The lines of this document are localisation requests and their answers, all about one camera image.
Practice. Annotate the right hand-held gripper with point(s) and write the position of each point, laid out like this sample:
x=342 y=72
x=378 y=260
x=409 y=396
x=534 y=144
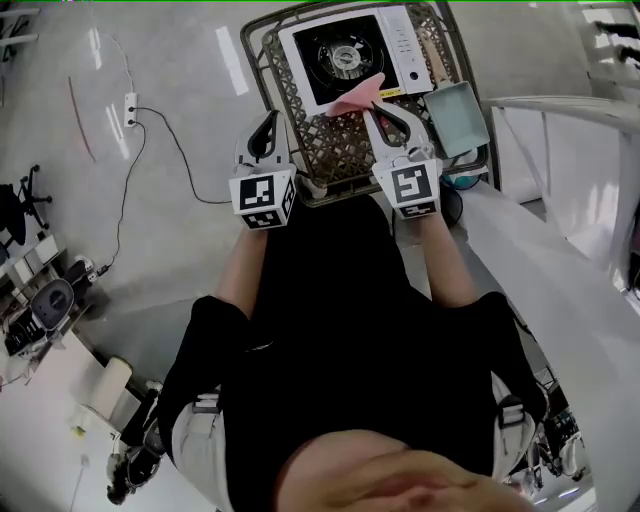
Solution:
x=412 y=187

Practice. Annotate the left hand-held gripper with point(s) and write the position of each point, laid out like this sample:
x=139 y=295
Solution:
x=260 y=197

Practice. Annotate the pink cloth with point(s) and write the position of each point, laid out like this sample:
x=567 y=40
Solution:
x=357 y=95

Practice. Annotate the white portable stove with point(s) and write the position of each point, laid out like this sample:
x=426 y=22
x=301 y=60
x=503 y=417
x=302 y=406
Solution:
x=395 y=45

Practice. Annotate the person's right forearm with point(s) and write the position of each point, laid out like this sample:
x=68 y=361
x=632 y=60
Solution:
x=450 y=260

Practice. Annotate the person's left forearm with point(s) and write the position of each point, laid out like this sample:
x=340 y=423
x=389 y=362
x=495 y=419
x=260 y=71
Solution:
x=240 y=270

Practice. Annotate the white power strip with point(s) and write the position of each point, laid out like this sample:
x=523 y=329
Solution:
x=131 y=110

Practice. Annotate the person's black shirt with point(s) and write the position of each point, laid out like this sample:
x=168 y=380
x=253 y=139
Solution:
x=350 y=325

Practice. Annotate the white side table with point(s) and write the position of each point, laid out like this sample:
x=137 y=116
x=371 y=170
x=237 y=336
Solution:
x=560 y=310

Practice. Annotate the black office chair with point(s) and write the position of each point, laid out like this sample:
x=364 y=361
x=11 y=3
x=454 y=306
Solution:
x=20 y=205

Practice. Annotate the grey round device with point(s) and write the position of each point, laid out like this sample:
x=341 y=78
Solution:
x=52 y=302

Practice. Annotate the white paper roll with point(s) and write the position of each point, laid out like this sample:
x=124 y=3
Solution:
x=107 y=385

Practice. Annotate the white desk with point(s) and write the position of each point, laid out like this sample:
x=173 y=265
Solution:
x=45 y=415

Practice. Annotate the person's face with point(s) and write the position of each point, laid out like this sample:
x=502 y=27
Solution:
x=390 y=480

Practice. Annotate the white frame rack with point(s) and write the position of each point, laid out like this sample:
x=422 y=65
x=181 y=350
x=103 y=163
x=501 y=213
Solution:
x=565 y=150

